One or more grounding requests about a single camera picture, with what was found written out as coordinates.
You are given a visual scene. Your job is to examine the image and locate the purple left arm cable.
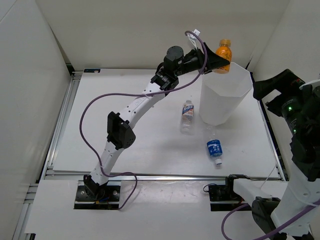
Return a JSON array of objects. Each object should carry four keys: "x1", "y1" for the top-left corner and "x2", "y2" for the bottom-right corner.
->
[{"x1": 79, "y1": 30, "x2": 209, "y2": 210}]

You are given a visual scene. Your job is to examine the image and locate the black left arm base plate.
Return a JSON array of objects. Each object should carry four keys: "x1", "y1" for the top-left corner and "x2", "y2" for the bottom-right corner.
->
[{"x1": 73, "y1": 183, "x2": 121, "y2": 210}]

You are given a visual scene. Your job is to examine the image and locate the white octagonal plastic bin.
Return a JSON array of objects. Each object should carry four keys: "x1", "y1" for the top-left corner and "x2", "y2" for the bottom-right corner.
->
[{"x1": 199, "y1": 62, "x2": 252, "y2": 126}]

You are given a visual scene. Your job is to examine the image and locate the clear bottle red-blue label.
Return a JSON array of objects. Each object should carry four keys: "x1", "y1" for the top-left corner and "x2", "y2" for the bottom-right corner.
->
[{"x1": 180, "y1": 100, "x2": 195, "y2": 135}]

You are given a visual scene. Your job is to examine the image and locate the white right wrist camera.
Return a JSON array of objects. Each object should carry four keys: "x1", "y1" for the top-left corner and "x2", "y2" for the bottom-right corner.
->
[{"x1": 299, "y1": 79, "x2": 320, "y2": 90}]

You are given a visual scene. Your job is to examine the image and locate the blue label sticker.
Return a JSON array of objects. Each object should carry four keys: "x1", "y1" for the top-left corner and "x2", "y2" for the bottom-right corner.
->
[{"x1": 83, "y1": 68, "x2": 101, "y2": 73}]

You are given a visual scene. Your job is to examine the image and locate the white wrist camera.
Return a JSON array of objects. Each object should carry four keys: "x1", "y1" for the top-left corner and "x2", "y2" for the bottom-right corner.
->
[
  {"x1": 299, "y1": 79, "x2": 320, "y2": 90},
  {"x1": 187, "y1": 29, "x2": 201, "y2": 49}
]

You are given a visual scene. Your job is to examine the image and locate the aluminium left frame rail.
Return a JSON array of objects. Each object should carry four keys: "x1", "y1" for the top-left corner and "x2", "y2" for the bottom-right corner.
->
[{"x1": 49, "y1": 74, "x2": 81, "y2": 151}]

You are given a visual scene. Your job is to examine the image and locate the aluminium front frame rail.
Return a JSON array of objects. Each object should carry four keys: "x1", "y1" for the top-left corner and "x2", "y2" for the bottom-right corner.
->
[{"x1": 49, "y1": 171, "x2": 281, "y2": 181}]

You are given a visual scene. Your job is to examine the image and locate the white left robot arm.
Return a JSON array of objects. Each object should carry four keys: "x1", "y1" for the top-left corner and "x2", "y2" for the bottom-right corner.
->
[{"x1": 83, "y1": 43, "x2": 230, "y2": 201}]

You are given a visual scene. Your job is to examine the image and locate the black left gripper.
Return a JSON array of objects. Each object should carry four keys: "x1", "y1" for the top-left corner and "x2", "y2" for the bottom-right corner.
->
[{"x1": 173, "y1": 41, "x2": 229, "y2": 77}]

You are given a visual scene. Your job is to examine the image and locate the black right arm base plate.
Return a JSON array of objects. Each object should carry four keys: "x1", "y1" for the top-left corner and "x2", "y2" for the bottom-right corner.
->
[{"x1": 202, "y1": 183, "x2": 246, "y2": 212}]

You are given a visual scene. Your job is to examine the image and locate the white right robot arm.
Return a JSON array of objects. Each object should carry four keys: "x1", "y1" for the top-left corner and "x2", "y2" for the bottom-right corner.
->
[{"x1": 224, "y1": 69, "x2": 320, "y2": 240}]

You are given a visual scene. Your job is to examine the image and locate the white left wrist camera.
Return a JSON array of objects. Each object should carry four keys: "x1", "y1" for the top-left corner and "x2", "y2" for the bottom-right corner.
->
[{"x1": 187, "y1": 29, "x2": 201, "y2": 49}]

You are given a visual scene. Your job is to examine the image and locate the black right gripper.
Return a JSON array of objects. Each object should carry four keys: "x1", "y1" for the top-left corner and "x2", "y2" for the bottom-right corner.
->
[{"x1": 252, "y1": 68, "x2": 313, "y2": 136}]

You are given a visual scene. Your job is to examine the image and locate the aluminium frame rail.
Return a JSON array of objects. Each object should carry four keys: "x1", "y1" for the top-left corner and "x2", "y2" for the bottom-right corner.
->
[
  {"x1": 49, "y1": 171, "x2": 281, "y2": 181},
  {"x1": 49, "y1": 74, "x2": 81, "y2": 151}
]

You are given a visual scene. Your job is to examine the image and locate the orange juice bottle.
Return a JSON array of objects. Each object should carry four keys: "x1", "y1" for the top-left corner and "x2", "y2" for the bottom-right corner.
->
[{"x1": 214, "y1": 39, "x2": 232, "y2": 74}]

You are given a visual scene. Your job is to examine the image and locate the clear bottle blue label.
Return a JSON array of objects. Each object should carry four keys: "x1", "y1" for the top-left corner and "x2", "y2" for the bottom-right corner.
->
[{"x1": 205, "y1": 125, "x2": 223, "y2": 167}]

